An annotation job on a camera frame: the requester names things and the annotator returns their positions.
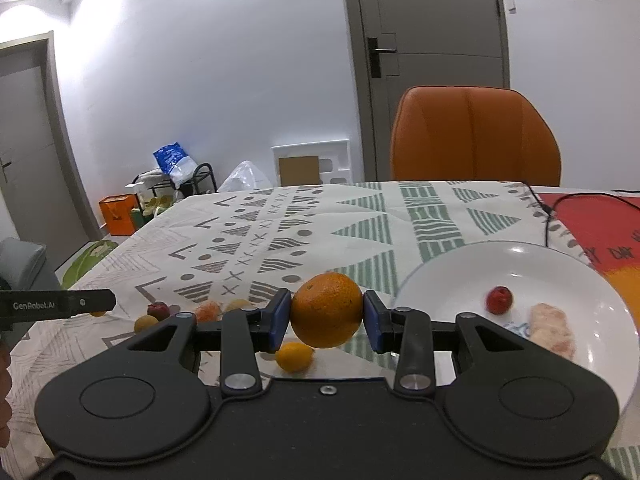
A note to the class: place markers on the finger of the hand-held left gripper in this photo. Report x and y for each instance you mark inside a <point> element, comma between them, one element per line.
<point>95,301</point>

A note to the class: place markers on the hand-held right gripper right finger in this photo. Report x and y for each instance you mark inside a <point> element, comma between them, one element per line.
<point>372,322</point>

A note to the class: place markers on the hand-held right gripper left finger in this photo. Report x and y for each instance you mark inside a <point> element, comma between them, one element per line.
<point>279,321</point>

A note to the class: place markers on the yellow kumquat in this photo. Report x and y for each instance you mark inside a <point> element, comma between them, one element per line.
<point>295,357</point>

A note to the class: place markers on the pale yellow small fruit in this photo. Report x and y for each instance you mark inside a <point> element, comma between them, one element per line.
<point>240,304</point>

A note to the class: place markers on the large orange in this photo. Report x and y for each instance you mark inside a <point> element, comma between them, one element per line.
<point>327,310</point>

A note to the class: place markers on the yellow-green small fruit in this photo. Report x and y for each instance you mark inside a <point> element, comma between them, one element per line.
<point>144,324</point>

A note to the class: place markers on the dark red fruit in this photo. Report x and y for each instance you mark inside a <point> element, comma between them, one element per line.
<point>159,310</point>

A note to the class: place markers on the peeled pomelo segment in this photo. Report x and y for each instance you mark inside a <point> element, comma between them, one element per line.
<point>207,312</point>
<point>552,330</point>

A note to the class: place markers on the white round plate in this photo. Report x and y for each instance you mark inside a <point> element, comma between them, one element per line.
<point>450,280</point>

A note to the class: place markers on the small red fruit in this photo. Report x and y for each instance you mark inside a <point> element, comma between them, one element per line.
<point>499,300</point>

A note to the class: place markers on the person's left hand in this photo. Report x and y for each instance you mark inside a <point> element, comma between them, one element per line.
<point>4,380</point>

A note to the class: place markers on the green bag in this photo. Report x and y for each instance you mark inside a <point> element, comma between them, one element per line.
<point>87,260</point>

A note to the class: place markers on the grey sofa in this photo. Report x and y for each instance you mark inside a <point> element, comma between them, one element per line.
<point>25,262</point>

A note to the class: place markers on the orange box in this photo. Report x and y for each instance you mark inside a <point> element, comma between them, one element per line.
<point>117,215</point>

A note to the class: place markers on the patterned tablecloth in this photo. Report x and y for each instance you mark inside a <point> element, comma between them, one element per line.
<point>350,220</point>

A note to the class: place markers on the green yellow items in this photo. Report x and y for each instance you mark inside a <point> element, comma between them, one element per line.
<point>152,207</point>

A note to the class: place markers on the white packet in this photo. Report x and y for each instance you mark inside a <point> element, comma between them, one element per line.
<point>150,180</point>

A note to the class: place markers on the white plastic bag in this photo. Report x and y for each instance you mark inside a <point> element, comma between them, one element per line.
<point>245,177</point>

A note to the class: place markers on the brown cardboard piece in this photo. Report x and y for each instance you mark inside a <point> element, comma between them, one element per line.
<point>298,171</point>

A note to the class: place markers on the black metal rack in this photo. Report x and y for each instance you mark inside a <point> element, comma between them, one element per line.
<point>202,180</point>

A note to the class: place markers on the blue and white bag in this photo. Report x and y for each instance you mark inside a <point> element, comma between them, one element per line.
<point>172,160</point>

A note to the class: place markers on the grey side door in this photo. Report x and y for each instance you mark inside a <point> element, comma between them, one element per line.
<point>30,135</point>

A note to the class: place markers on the white foam packaging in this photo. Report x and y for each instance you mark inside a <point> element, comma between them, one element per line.
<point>332,152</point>

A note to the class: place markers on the orange chair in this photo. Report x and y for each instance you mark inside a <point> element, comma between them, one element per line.
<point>475,135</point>

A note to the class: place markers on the red orange mat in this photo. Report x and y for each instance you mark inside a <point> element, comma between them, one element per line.
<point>600,225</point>

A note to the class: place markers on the white wall switch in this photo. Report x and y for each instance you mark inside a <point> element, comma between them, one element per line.
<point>511,4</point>

